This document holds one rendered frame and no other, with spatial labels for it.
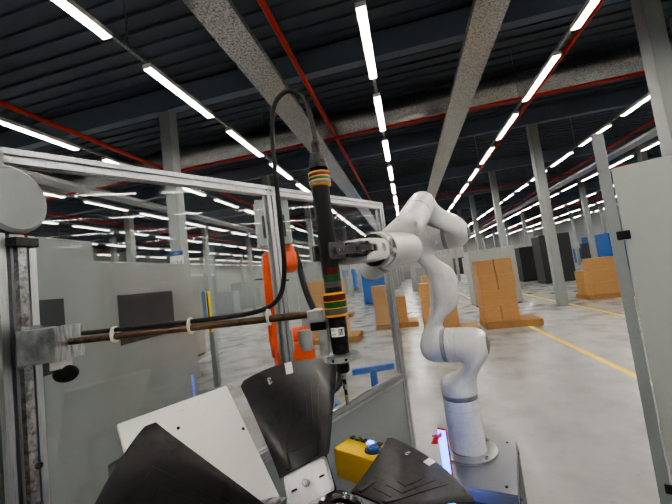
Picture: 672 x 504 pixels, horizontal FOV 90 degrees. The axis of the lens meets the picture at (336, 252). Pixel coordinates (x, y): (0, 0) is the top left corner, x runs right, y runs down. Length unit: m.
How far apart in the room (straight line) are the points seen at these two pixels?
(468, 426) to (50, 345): 1.17
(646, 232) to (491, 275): 6.63
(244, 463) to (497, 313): 8.17
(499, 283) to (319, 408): 8.14
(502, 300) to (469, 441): 7.59
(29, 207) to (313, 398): 0.78
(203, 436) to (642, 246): 2.10
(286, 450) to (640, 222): 1.99
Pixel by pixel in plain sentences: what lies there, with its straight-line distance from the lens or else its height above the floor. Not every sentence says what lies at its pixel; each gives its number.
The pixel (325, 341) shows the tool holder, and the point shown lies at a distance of 0.66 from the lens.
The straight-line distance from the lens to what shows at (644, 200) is 2.28.
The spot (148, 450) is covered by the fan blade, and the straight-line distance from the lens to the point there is 0.63.
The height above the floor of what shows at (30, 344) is 1.56.
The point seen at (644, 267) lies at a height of 1.48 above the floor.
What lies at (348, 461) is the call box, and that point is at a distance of 1.24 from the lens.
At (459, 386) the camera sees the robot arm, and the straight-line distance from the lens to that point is 1.29.
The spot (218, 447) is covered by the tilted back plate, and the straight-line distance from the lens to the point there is 0.96.
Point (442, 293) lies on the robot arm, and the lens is 1.24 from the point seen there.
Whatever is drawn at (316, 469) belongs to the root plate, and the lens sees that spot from 0.74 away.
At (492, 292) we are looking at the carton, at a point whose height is 0.82.
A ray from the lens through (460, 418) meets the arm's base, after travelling 1.32.
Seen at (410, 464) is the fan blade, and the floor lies 1.17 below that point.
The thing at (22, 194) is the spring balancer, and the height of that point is 1.89.
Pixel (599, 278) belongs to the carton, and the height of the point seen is 0.61.
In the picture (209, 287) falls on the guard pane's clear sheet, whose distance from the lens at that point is 1.31.
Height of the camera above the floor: 1.62
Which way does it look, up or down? 4 degrees up
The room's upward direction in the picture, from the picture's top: 7 degrees counter-clockwise
